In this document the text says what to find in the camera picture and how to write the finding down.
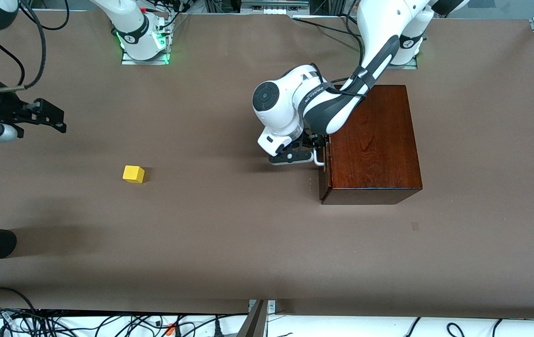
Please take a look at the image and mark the yellow block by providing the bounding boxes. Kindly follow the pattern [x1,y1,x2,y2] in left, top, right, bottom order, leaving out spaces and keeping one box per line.
[122,165,146,184]

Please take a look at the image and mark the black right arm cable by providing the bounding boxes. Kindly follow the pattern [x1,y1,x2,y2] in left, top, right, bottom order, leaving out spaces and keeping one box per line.
[0,0,69,92]

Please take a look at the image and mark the black cable on table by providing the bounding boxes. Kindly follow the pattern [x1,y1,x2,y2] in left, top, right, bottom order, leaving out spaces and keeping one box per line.
[292,16,364,39]

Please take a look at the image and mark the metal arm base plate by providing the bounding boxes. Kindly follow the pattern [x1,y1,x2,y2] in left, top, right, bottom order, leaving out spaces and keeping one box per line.
[386,51,419,70]
[121,13,171,66]

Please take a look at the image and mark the white power strip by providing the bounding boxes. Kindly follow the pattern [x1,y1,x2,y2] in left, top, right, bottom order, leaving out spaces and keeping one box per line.
[240,0,311,15]

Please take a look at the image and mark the wooden drawer with white handle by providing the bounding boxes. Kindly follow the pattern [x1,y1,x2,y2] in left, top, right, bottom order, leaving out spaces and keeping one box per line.
[314,136,333,203]

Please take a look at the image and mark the grey metal post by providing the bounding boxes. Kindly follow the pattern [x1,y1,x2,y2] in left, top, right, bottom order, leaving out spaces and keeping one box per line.
[237,300,276,337]

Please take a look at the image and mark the dark wooden cabinet box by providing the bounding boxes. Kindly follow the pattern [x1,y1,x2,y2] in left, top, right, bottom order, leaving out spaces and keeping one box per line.
[319,84,423,205]

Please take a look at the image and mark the thin black cable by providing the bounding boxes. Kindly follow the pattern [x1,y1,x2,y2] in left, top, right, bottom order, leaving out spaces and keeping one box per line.
[0,29,27,88]

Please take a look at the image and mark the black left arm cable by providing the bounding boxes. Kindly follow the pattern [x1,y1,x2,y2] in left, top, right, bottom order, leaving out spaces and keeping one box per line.
[309,62,373,99]

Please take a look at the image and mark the black looping cable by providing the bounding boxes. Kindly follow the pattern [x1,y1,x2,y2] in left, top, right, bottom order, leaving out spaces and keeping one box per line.
[0,286,38,312]

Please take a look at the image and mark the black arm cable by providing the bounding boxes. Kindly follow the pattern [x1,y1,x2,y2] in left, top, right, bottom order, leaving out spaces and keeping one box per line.
[0,0,69,92]
[309,62,373,99]

